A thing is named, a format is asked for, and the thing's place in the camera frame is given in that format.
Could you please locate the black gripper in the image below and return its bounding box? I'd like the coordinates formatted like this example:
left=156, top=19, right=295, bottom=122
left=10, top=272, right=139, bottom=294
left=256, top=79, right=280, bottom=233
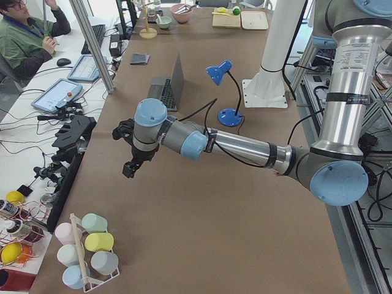
left=112, top=119, right=153, bottom=178

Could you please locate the grey laptop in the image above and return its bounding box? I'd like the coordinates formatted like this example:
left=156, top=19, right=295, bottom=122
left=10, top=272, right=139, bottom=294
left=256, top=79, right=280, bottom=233
left=146, top=53, right=184, bottom=112

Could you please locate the black gripper stand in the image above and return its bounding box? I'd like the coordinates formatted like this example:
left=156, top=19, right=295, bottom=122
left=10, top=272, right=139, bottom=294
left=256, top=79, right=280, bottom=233
left=51, top=115, right=97, bottom=163

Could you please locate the green cup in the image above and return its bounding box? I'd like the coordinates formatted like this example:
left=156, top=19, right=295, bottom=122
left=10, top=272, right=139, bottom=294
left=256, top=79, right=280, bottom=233
left=81, top=213, right=108, bottom=233

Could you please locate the yellow cup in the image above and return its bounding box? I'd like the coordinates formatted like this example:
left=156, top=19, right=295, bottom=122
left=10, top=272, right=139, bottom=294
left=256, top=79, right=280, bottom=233
left=85, top=232, right=115, bottom=252

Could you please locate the pink cup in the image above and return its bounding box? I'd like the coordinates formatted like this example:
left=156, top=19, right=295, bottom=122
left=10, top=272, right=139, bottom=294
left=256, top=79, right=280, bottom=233
left=55, top=222, right=76, bottom=245

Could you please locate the grey cup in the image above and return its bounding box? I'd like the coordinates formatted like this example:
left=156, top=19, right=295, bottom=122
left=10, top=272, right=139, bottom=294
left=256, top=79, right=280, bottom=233
left=91, top=251, right=119, bottom=276

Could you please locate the teach pendant tablet near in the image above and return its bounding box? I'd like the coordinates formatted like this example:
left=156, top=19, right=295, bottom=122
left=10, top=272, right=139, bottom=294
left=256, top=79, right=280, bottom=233
left=31, top=78, right=83, bottom=112

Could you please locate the teach pendant tablet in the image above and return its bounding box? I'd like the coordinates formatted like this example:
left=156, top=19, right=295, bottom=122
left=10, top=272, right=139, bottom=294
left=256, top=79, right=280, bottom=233
left=31, top=78, right=83, bottom=112
left=67, top=55, right=100, bottom=83

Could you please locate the white cup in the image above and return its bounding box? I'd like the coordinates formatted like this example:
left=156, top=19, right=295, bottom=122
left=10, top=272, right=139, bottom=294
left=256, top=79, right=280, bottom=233
left=57, top=244, right=79, bottom=267

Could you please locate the teach pendant tablet far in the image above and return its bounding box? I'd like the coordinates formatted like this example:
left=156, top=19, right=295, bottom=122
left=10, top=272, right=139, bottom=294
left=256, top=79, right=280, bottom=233
left=67, top=55, right=100, bottom=83

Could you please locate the folded grey cloth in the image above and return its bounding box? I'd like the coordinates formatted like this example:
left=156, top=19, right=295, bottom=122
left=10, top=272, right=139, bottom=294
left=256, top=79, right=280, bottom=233
left=130, top=53, right=150, bottom=65

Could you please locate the blue desk lamp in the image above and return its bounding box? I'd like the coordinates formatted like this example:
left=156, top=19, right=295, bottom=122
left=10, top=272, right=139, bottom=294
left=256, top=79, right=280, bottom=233
left=206, top=59, right=244, bottom=127

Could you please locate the blue cup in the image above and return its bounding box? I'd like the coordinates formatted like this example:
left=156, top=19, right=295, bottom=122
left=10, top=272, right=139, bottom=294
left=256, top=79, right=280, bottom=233
left=62, top=265, right=84, bottom=290

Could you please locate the black computer mouse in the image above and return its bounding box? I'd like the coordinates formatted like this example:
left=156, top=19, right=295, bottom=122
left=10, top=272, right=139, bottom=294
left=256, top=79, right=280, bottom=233
left=56, top=58, right=72, bottom=67

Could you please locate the wooden stand with round base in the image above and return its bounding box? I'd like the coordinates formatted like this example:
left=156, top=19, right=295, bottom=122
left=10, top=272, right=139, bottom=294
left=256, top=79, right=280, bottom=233
left=133, top=0, right=157, bottom=39

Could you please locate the black keyboard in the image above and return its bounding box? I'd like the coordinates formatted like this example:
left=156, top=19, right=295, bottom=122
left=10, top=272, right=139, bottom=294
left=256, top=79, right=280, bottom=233
left=80, top=24, right=107, bottom=55

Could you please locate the yellow ball in basket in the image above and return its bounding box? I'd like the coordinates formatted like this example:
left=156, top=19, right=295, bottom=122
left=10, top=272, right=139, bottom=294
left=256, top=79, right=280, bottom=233
left=1, top=243, right=22, bottom=265

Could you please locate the green bowl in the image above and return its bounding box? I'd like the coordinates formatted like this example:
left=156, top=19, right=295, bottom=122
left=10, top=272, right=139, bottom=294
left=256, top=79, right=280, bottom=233
left=156, top=16, right=173, bottom=29

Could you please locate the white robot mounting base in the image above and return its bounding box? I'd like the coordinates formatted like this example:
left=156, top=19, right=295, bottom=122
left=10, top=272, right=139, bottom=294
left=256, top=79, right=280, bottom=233
left=243, top=1, right=307, bottom=108

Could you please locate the person in green jacket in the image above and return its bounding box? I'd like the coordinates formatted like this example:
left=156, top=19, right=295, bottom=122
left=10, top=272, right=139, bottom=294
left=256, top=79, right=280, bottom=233
left=1, top=1, right=71, bottom=80

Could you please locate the pink bowl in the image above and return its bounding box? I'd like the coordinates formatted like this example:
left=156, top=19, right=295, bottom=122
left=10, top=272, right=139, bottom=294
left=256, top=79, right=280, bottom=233
left=170, top=4, right=193, bottom=24

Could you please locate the wooden cutting board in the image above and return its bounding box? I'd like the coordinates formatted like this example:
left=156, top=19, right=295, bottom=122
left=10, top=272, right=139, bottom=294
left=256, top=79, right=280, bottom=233
left=212, top=8, right=241, bottom=29

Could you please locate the cream plastic tray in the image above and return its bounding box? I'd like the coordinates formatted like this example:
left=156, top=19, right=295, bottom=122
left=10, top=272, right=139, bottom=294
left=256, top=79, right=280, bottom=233
left=241, top=11, right=269, bottom=30

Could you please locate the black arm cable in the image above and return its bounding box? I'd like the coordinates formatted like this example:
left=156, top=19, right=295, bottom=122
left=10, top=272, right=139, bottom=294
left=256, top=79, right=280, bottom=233
left=177, top=97, right=273, bottom=168

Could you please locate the white wire cup rack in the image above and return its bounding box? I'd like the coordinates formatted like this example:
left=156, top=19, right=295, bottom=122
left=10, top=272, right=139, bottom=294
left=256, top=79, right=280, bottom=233
left=69, top=213, right=121, bottom=293

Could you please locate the aluminium frame post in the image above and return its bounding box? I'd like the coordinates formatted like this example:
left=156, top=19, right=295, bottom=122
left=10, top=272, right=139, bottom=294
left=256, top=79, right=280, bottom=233
left=69, top=0, right=115, bottom=94

